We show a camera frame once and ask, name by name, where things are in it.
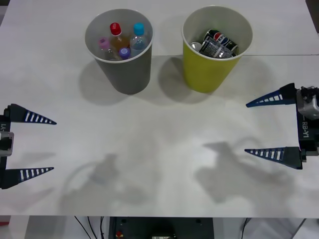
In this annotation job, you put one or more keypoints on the blue cap plastic bottle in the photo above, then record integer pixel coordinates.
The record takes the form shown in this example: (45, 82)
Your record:
(138, 28)

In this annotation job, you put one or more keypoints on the yellow-green plastic bin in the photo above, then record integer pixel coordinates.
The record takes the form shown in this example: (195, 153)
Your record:
(207, 74)

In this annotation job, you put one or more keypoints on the silver can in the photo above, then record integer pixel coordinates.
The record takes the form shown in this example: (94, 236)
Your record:
(195, 46)

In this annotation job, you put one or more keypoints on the grey plastic bin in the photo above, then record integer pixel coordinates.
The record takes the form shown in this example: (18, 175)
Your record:
(129, 74)

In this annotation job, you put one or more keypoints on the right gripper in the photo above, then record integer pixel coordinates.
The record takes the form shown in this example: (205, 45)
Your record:
(309, 134)

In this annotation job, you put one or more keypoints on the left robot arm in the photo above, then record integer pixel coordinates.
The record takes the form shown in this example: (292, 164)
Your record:
(6, 145)

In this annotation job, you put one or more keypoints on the purple cap plastic bottle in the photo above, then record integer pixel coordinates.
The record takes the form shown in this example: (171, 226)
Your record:
(124, 52)

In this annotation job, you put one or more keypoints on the black can white print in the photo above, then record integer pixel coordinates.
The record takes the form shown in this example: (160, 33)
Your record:
(211, 47)

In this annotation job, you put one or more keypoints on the red cap plastic bottle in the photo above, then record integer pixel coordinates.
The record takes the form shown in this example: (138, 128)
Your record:
(116, 29)

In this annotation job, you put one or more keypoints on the black robot torso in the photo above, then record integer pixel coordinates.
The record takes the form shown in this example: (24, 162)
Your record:
(139, 227)

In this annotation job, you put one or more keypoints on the black can blue-red print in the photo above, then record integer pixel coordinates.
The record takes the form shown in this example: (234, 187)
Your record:
(222, 37)

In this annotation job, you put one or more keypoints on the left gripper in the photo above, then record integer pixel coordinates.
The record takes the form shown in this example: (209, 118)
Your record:
(5, 125)

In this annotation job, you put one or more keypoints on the pink cap plastic bottle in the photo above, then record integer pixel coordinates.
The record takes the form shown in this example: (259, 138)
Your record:
(104, 43)

